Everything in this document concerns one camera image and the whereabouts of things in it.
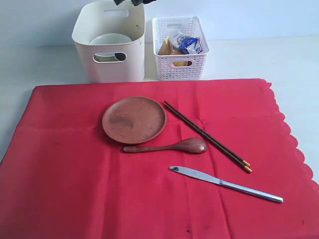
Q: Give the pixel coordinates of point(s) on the brown wooden plate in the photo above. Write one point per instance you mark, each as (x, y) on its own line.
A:
(134, 120)

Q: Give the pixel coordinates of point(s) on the silver table knife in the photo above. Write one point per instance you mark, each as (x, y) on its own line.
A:
(211, 179)

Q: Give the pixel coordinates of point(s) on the blue white milk carton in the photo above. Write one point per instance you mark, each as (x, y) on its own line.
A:
(186, 44)

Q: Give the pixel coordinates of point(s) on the yellow cheese wedge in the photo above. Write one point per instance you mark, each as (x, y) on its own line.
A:
(167, 48)

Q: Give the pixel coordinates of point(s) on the brown wooden spoon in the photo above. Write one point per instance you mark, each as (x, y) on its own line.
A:
(190, 145)

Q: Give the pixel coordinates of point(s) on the white perforated plastic basket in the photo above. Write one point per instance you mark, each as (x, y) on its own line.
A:
(184, 66)

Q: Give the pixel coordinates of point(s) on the pale green ceramic bowl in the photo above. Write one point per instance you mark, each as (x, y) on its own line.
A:
(107, 39)

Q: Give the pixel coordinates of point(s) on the cream plastic bin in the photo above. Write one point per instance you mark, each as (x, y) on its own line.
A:
(102, 17)

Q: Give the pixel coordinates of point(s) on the stainless steel cup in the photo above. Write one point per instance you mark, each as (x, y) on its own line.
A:
(120, 56)

